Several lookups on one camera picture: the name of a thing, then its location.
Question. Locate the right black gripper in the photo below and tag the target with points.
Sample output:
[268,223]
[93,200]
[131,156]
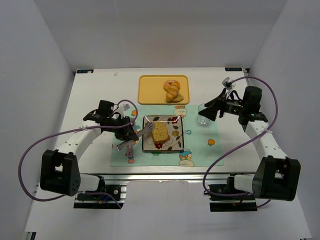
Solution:
[219,107]

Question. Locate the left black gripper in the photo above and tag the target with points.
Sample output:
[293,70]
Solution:
[127,130]

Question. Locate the metal serving tongs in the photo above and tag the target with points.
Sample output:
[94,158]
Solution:
[148,128]

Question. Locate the large seeded bread slice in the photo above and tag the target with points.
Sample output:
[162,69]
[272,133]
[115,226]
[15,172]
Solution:
[160,133]

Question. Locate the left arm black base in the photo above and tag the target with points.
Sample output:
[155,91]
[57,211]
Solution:
[110,196]

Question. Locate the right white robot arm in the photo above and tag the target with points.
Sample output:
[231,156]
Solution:
[277,175]

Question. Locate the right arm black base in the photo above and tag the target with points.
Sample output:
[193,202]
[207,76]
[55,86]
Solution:
[234,201]

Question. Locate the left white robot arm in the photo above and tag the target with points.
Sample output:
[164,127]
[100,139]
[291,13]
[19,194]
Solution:
[60,167]

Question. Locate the small seeded bread slice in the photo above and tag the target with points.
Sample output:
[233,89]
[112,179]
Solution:
[177,99]

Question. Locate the orange striped bread roll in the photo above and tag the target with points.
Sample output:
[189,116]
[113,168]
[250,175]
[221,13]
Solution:
[172,91]

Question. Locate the clear drinking glass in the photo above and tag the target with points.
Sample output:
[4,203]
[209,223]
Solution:
[201,119]

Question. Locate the green cartoon placemat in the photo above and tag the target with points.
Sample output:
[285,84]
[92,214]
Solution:
[202,143]

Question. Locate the square floral ceramic plate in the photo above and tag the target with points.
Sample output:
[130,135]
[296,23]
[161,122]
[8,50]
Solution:
[174,126]

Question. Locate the yellow plastic tray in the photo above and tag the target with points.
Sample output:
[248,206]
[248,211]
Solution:
[151,89]

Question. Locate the pink glazed donut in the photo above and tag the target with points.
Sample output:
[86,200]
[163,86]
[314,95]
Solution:
[167,84]

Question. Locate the pink handled fork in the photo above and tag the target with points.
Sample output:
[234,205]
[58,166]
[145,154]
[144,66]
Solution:
[128,150]

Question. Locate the pink handled spoon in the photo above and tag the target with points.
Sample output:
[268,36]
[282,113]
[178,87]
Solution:
[131,149]

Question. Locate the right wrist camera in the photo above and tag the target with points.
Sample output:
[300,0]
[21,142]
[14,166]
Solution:
[227,83]

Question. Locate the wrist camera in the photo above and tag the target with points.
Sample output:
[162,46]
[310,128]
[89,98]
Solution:
[121,110]
[227,83]

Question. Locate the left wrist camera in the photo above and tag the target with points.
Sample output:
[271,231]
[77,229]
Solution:
[121,110]

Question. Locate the aluminium table frame rail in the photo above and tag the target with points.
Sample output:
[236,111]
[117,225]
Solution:
[124,178]

